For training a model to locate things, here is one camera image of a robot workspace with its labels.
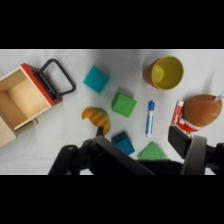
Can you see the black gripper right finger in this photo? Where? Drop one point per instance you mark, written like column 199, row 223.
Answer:
column 193, row 153

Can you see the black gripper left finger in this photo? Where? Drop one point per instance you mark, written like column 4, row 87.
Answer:
column 100, row 156

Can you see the wooden drawer with red front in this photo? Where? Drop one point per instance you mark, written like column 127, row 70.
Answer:
column 28, row 100

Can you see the light wooden drawer box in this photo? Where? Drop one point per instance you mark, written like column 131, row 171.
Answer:
column 6, row 135

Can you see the dark blue foam block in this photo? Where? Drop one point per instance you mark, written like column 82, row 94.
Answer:
column 124, row 143

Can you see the orange toy croissant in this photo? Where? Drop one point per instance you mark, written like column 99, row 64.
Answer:
column 97, row 117

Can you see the green foam wedge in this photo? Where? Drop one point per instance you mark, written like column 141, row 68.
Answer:
column 152, row 152

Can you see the red marker with white print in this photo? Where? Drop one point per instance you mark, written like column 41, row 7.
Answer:
column 177, row 113

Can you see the brown plush toy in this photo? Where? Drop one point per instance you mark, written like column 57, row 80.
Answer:
column 201, row 110

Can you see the blue and white marker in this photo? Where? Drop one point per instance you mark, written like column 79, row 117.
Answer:
column 150, row 120

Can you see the green foam cube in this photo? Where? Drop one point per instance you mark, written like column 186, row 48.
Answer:
column 123, row 105

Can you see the light teal foam cube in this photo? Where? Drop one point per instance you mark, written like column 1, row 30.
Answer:
column 96, row 79

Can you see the orange cup with yellow inside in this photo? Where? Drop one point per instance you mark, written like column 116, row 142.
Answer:
column 166, row 73

